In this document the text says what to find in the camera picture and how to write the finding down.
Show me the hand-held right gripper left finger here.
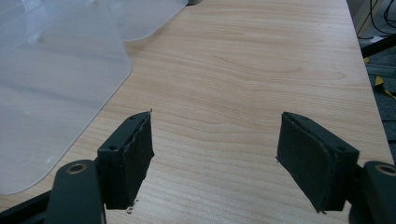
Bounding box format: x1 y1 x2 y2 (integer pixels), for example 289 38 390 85
96 111 155 211

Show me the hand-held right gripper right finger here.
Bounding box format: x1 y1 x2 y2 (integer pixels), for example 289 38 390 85
276 111 361 214

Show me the translucent plastic sheet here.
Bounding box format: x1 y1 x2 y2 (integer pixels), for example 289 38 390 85
0 0 133 196
106 0 190 43

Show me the yellow black floor tape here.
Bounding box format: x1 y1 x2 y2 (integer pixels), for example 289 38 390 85
374 76 396 101

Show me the black metal stand bar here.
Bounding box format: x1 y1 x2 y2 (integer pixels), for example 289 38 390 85
361 34 396 59

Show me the black cable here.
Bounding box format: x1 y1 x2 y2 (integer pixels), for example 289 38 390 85
357 0 396 40

